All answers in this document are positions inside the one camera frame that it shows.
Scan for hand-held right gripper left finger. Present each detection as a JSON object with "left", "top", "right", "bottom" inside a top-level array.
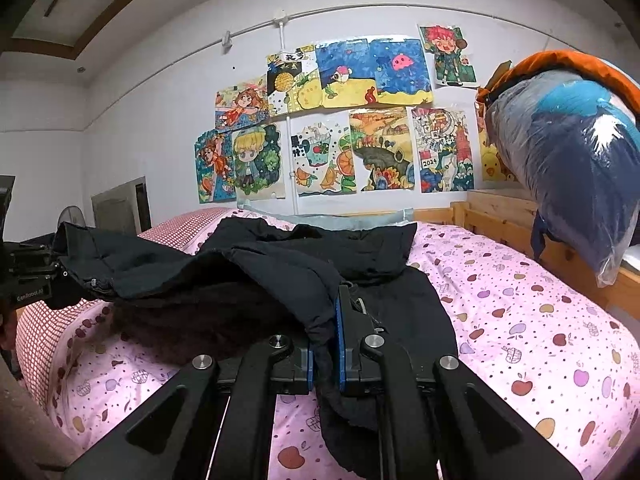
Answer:
[{"left": 65, "top": 334, "right": 316, "bottom": 480}]

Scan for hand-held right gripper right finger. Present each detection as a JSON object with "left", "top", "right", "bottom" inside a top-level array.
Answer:
[{"left": 336, "top": 284, "right": 583, "bottom": 480}]

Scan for black padded jacket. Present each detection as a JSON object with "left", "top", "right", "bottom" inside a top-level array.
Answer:
[{"left": 52, "top": 215, "right": 458, "bottom": 433}]

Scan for person's left hand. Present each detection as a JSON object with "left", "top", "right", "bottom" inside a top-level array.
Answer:
[{"left": 0, "top": 310, "right": 18, "bottom": 356}]

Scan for standing electric fan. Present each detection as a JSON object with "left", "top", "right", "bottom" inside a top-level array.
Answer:
[{"left": 59, "top": 205, "right": 87, "bottom": 235}]

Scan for light blue cloth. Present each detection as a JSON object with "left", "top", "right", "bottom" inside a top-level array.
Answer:
[{"left": 237, "top": 200, "right": 416, "bottom": 232}]

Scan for red checkered blanket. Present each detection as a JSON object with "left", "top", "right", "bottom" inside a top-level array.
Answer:
[{"left": 15, "top": 207, "right": 236, "bottom": 376}]

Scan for pink apple print bedsheet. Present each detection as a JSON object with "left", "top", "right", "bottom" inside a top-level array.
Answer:
[{"left": 52, "top": 210, "right": 640, "bottom": 480}]

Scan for orange fruits drawing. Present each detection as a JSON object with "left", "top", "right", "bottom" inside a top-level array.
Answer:
[{"left": 291, "top": 112, "right": 359, "bottom": 196}]

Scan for swimming girl drawing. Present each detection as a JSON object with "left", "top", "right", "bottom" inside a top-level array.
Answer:
[{"left": 195, "top": 129, "right": 237, "bottom": 205}]

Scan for colourful landscape drawing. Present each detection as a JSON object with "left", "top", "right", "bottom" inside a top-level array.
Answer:
[{"left": 348, "top": 106, "right": 416, "bottom": 192}]

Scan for blond character drawing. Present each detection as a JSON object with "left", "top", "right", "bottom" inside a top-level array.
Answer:
[{"left": 231, "top": 122, "right": 287, "bottom": 201}]

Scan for red city drawing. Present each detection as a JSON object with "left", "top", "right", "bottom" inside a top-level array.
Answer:
[{"left": 411, "top": 105, "right": 475, "bottom": 194}]

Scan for yellow bear drawing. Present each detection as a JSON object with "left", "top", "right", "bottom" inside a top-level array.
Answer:
[{"left": 477, "top": 105, "right": 521, "bottom": 184}]

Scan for orange-haired girl drawing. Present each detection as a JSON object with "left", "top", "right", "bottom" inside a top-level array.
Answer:
[{"left": 215, "top": 75, "right": 271, "bottom": 134}]

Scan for pineapple drawing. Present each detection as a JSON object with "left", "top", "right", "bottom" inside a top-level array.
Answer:
[{"left": 266, "top": 45, "right": 321, "bottom": 117}]

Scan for blue sea fish drawing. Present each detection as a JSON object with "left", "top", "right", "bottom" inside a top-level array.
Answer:
[{"left": 315, "top": 40, "right": 376, "bottom": 109}]

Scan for pink jellyfish drawing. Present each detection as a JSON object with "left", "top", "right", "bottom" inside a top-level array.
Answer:
[{"left": 369, "top": 36, "right": 434, "bottom": 106}]

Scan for clear bag with blue bedding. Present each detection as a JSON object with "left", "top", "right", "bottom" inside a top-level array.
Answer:
[{"left": 485, "top": 67, "right": 640, "bottom": 288}]

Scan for red-haired figure drawing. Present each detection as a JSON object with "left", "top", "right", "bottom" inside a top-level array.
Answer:
[{"left": 418, "top": 22, "right": 479, "bottom": 89}]

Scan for orange cloth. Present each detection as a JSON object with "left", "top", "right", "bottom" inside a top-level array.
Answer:
[{"left": 476, "top": 49, "right": 637, "bottom": 107}]

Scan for wooden bed frame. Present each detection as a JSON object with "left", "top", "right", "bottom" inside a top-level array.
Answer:
[{"left": 450, "top": 190, "right": 640, "bottom": 311}]

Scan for colourful drawings on wall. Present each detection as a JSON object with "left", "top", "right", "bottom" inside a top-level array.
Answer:
[{"left": 87, "top": 2, "right": 640, "bottom": 128}]

